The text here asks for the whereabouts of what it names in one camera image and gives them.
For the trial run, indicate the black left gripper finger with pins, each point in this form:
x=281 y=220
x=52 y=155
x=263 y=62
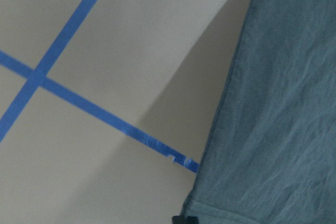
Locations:
x=184 y=220

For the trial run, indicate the black graphic t-shirt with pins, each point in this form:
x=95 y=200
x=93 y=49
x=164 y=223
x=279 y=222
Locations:
x=270 y=155

